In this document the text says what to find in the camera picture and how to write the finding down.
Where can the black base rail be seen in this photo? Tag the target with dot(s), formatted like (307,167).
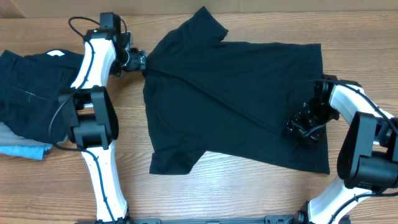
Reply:
(269,219)

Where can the folded black garment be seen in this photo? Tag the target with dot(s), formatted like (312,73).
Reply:
(30,86)

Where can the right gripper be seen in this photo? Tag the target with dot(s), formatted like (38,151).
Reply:
(304,121)

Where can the folded blue garment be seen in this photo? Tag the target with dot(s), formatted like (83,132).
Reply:
(30,152)

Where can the black t-shirt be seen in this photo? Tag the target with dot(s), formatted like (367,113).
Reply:
(203,93)

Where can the folded grey garment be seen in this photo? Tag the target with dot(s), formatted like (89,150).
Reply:
(12,137)

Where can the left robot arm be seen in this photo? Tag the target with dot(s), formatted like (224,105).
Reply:
(89,116)

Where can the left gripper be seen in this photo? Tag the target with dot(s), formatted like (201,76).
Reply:
(138,60)

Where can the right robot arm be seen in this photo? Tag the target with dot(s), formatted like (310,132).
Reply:
(367,162)

